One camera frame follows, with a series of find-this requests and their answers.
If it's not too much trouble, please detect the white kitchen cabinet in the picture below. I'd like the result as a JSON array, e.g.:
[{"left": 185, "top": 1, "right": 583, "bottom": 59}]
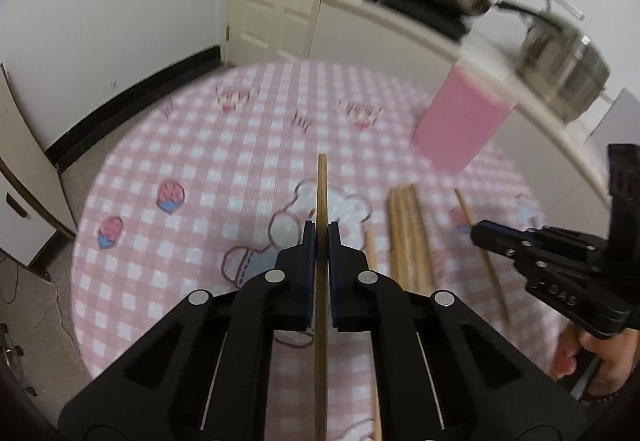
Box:
[{"left": 305, "top": 0, "right": 616, "bottom": 242}]

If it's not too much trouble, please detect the beige wooden board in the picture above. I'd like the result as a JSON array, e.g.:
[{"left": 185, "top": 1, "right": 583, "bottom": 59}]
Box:
[{"left": 0, "top": 63, "right": 78, "bottom": 242}]

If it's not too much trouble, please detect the long wooden chopstick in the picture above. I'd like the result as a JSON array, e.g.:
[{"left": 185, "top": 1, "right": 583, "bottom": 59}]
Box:
[
  {"left": 454, "top": 187, "right": 511, "bottom": 324},
  {"left": 314, "top": 153, "right": 332, "bottom": 441}
]

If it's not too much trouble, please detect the steel steamer pot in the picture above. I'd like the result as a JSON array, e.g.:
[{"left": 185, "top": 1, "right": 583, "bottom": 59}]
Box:
[{"left": 500, "top": 0, "right": 613, "bottom": 122}]

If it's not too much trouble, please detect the person's right hand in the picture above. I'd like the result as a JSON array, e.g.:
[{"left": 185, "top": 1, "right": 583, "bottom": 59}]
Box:
[{"left": 551, "top": 323, "right": 640, "bottom": 402}]

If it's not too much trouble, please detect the black induction cooktop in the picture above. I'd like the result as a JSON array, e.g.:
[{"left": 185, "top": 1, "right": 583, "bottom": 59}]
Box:
[{"left": 360, "top": 0, "right": 476, "bottom": 42}]

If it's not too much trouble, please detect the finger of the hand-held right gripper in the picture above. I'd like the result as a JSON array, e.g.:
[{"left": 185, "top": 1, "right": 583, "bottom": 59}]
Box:
[{"left": 470, "top": 219, "right": 608, "bottom": 274}]

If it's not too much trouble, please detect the pink checked tablecloth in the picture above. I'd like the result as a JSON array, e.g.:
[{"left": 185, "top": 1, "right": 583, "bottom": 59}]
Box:
[{"left": 70, "top": 61, "right": 576, "bottom": 441}]

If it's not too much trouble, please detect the metal wheeled stand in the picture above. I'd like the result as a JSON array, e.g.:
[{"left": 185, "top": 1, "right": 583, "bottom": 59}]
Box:
[{"left": 0, "top": 323, "right": 26, "bottom": 397}]

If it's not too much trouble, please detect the pink cylindrical cup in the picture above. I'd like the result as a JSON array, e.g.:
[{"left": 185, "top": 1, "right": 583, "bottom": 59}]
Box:
[{"left": 411, "top": 65, "right": 519, "bottom": 172}]

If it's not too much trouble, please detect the bunch of wooden chopsticks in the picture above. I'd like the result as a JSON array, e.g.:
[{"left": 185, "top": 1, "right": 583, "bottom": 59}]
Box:
[{"left": 365, "top": 185, "right": 438, "bottom": 441}]

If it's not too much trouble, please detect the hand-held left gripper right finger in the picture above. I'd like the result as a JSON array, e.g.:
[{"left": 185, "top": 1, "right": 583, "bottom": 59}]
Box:
[{"left": 327, "top": 220, "right": 589, "bottom": 441}]

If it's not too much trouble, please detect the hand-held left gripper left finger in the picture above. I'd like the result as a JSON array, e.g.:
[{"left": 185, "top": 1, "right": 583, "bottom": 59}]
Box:
[{"left": 57, "top": 220, "right": 317, "bottom": 441}]

